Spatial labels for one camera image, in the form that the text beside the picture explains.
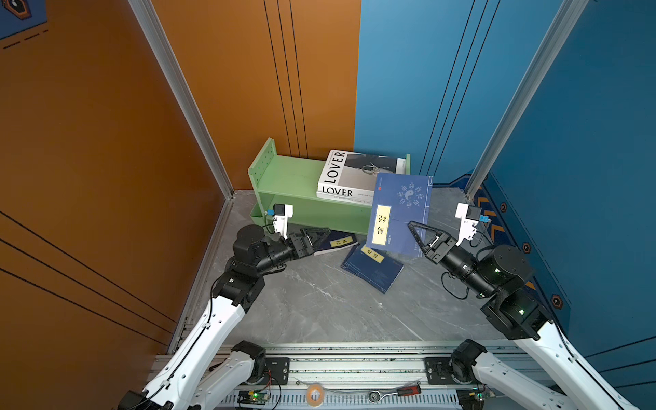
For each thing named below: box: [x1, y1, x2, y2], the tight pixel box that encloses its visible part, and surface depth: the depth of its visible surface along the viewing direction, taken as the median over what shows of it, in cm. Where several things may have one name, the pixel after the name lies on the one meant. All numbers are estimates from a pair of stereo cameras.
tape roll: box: [306, 383, 324, 407], surface depth 71 cm
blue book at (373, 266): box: [340, 244, 405, 294], surface depth 95 cm
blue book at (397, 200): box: [365, 172, 434, 258], surface depth 59 cm
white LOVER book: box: [316, 149, 407, 206], surface depth 81 cm
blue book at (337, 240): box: [313, 228, 361, 257], surface depth 101 cm
